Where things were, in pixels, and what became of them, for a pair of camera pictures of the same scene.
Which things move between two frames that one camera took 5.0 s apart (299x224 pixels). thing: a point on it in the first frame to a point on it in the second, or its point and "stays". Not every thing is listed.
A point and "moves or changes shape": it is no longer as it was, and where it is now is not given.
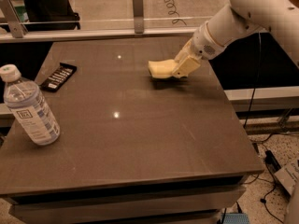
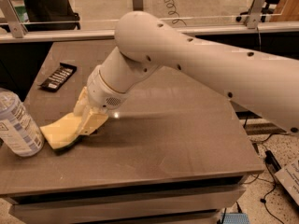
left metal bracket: [17, 27] stays
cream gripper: [204, 46] to [102, 92]
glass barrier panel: [109, 8] stays
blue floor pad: [235, 218] stays
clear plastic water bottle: [23, 99] to [18, 129]
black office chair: [49, 8] stays
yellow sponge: [163, 68] moves or changes shape
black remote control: [56, 80] stays
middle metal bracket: [137, 2] stays
